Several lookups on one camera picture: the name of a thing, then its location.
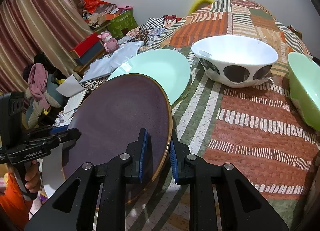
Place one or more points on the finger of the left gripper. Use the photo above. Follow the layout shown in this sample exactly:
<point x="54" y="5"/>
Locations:
<point x="68" y="136"/>

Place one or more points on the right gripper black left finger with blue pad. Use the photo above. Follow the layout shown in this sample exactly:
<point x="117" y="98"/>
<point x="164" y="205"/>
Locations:
<point x="93" y="197"/>

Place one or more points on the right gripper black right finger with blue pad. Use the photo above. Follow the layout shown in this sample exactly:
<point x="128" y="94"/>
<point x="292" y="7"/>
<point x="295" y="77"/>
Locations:
<point x="220" y="195"/>

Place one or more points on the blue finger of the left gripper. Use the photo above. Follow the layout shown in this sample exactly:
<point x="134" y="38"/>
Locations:
<point x="58" y="129"/>

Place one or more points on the purple brown-rimmed plate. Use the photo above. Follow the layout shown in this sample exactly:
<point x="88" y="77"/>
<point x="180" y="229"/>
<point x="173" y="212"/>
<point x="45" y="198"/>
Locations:
<point x="112" y="116"/>

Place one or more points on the mint green plate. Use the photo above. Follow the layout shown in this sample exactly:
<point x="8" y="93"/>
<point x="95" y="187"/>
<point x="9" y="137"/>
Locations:
<point x="169" y="68"/>

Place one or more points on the white bowl black dots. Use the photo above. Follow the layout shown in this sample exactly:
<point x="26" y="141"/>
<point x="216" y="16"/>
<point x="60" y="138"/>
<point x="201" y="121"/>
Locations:
<point x="235" y="61"/>

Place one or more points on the green bowl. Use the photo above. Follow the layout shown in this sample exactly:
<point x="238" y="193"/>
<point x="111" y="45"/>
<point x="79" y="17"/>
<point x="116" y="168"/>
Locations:
<point x="304" y="87"/>

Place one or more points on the white plate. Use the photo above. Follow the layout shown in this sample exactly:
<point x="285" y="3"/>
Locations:
<point x="52" y="171"/>

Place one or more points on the person's left hand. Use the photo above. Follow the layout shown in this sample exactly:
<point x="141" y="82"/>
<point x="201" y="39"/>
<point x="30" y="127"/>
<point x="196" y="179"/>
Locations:
<point x="32" y="178"/>

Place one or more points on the grey stuffed toy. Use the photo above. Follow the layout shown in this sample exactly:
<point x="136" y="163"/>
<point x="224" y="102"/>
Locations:
<point x="36" y="115"/>

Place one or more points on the open white book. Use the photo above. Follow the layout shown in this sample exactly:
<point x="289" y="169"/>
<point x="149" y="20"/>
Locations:
<point x="75" y="93"/>

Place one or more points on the pink scarf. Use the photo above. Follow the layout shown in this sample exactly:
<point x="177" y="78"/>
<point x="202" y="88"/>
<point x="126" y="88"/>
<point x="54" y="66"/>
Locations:
<point x="37" y="82"/>

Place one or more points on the orange sleeve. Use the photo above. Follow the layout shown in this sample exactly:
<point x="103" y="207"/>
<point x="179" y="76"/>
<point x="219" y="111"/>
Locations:
<point x="14" y="208"/>

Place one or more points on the red and navy box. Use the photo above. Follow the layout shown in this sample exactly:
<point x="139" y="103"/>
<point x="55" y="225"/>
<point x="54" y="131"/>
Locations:
<point x="89" y="48"/>

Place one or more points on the pink toy figure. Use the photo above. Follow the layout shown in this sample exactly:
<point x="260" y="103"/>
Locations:
<point x="110" y="44"/>

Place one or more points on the light blue folded cloth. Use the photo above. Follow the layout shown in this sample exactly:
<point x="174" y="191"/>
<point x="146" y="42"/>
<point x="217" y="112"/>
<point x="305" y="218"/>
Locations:
<point x="106" y="65"/>

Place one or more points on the striped brown curtain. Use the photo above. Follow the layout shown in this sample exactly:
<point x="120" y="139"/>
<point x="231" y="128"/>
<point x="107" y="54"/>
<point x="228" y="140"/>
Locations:
<point x="31" y="27"/>

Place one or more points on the checkered patchwork fabric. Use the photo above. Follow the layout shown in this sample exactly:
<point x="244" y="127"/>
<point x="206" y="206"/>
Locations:
<point x="149" y="31"/>

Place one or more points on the green patterned box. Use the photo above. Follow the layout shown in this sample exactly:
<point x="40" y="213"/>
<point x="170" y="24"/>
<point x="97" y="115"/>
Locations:
<point x="122" y="24"/>

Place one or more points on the red plastic bag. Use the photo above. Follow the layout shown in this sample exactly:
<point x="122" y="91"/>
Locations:
<point x="92" y="5"/>

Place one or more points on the brown paper bag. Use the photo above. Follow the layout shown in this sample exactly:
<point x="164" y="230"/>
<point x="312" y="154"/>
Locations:
<point x="297" y="33"/>

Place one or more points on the yellow curved cushion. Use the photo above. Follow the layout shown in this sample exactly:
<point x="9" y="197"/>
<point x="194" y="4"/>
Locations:
<point x="197" y="4"/>

